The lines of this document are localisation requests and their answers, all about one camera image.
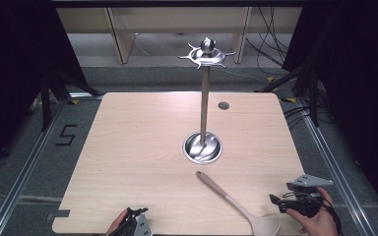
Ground steel utensil rack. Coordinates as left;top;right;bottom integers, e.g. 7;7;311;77
178;36;236;165

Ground black metal stand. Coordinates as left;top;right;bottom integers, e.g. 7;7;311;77
38;65;103;132
255;62;321;128

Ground black cables on floor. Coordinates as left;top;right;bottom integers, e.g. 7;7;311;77
245;6;313;129

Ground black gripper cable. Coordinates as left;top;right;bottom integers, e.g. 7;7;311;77
317;192;344;236

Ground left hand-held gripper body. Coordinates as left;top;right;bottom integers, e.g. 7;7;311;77
107;206;154;236

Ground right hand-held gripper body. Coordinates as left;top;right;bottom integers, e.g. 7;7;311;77
278;173;335;218

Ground beige silicone spatula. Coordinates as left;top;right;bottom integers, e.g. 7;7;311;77
195;170;282;236

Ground person's left hand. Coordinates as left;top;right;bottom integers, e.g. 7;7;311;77
105;209;130;236

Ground person's right hand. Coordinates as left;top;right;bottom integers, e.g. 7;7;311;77
285;187;339;236

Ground wooden desk frame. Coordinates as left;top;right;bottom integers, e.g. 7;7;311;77
55;7;303;65

